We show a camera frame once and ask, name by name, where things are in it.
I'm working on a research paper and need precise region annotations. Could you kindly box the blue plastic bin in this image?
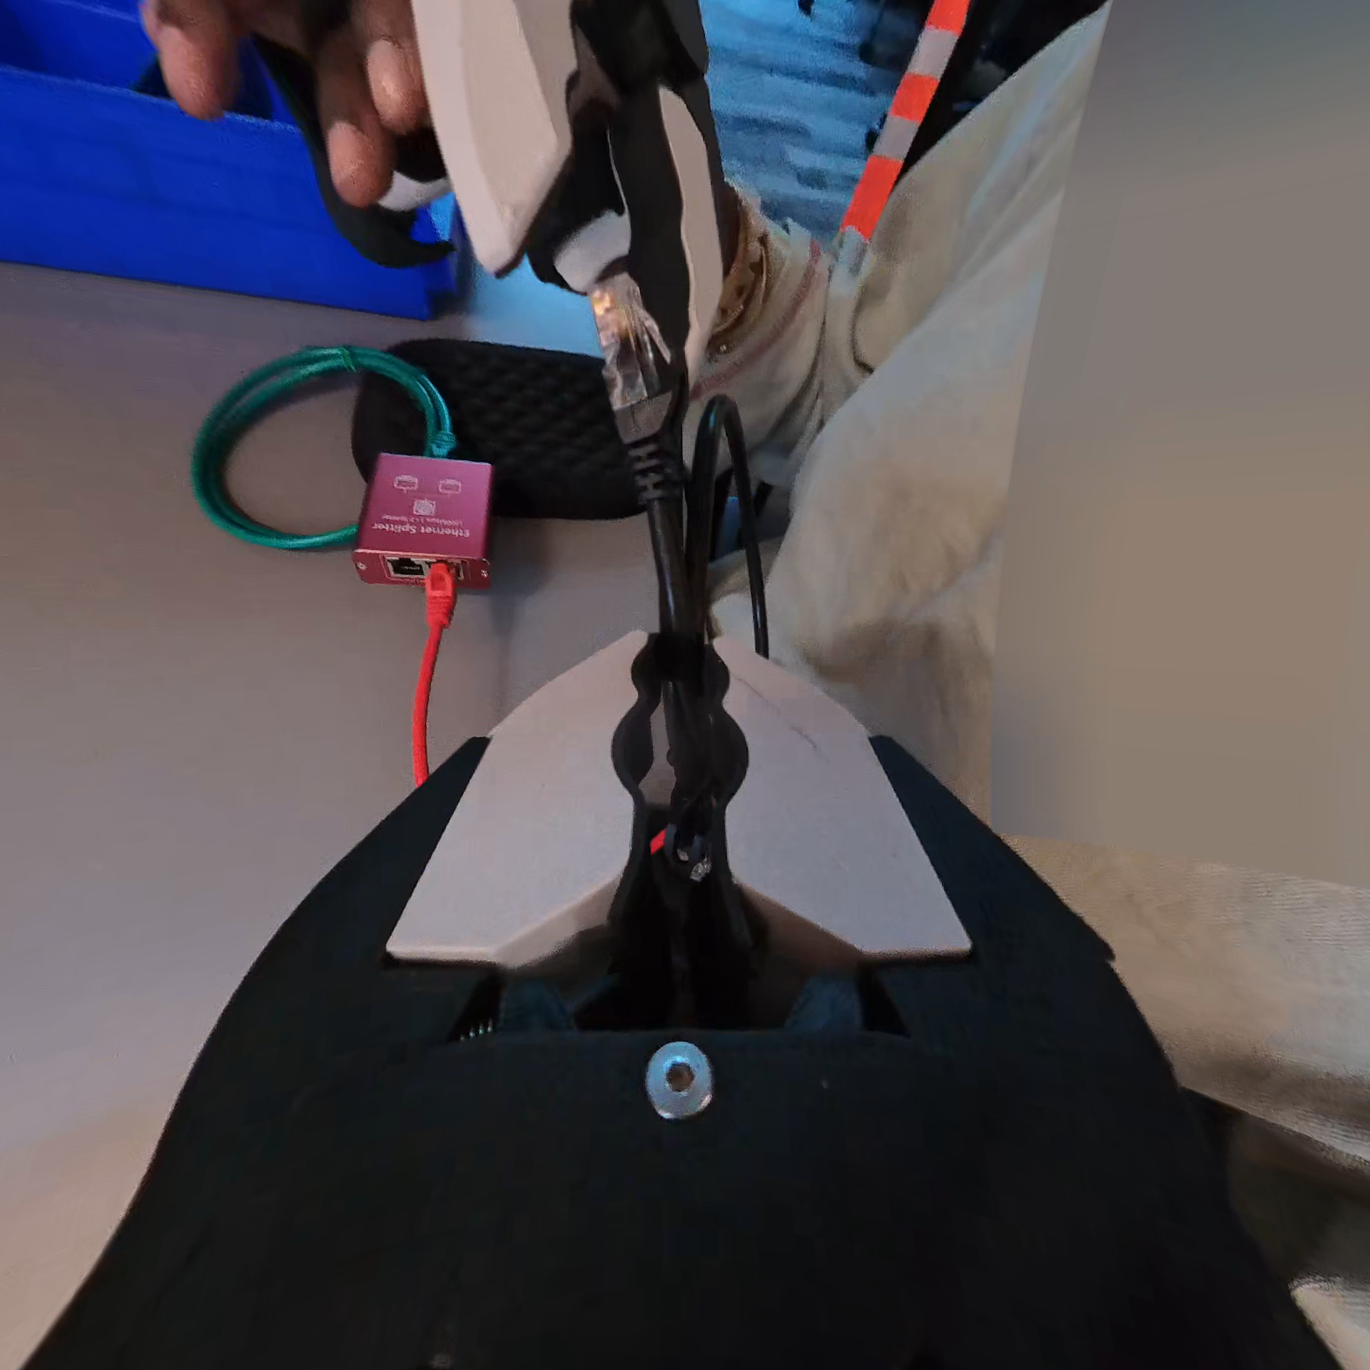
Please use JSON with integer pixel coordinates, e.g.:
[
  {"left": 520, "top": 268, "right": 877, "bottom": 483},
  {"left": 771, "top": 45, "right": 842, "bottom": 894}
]
[{"left": 0, "top": 0, "right": 467, "bottom": 324}]

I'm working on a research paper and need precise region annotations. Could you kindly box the green ethernet cable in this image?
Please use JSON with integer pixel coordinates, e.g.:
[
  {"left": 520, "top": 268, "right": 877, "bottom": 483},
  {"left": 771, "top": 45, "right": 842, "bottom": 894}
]
[{"left": 190, "top": 345, "right": 460, "bottom": 555}]

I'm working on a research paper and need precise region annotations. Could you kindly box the red ethernet splitter box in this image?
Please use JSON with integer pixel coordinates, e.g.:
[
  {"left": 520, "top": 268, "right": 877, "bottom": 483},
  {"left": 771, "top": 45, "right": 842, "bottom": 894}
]
[{"left": 352, "top": 452, "right": 496, "bottom": 591}]

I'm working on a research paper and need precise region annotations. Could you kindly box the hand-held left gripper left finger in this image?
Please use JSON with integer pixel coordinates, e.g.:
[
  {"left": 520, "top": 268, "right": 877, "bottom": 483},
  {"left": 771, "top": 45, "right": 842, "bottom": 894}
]
[{"left": 386, "top": 628, "right": 654, "bottom": 970}]

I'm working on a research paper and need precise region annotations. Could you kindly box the black cable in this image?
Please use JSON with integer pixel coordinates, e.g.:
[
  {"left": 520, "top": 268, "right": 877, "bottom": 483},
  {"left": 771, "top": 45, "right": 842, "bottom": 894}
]
[{"left": 590, "top": 274, "right": 771, "bottom": 890}]

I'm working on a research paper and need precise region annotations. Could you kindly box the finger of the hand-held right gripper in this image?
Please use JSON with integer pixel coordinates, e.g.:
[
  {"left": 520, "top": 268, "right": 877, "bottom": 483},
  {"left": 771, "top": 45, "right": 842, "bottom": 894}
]
[
  {"left": 409, "top": 0, "right": 574, "bottom": 276},
  {"left": 654, "top": 84, "right": 731, "bottom": 369}
]

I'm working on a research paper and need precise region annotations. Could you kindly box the person's right hand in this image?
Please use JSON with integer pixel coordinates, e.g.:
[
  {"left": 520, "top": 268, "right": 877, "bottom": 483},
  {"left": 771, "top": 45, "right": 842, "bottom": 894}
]
[{"left": 138, "top": 0, "right": 432, "bottom": 208}]

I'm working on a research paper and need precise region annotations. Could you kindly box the black quilted wrist rest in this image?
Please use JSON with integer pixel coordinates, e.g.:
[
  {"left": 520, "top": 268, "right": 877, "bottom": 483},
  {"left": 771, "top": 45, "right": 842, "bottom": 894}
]
[{"left": 352, "top": 337, "right": 648, "bottom": 522}]

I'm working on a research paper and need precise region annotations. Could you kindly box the red ethernet cable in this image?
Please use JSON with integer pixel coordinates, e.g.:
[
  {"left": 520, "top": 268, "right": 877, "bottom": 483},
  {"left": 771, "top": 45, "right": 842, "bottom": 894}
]
[{"left": 412, "top": 563, "right": 675, "bottom": 858}]

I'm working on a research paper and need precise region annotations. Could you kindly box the gold bracelet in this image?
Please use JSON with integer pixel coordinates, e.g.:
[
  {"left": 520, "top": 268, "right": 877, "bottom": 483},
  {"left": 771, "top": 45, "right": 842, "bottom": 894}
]
[{"left": 710, "top": 187, "right": 773, "bottom": 336}]

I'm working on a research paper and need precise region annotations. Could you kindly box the orange traffic cone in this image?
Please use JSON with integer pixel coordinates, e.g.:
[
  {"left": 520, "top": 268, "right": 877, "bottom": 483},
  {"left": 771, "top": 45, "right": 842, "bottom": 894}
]
[{"left": 837, "top": 0, "right": 972, "bottom": 246}]

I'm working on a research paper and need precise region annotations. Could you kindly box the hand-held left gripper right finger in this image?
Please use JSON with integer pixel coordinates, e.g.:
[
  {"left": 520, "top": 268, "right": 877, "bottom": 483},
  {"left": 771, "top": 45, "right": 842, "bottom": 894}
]
[{"left": 710, "top": 636, "right": 974, "bottom": 965}]

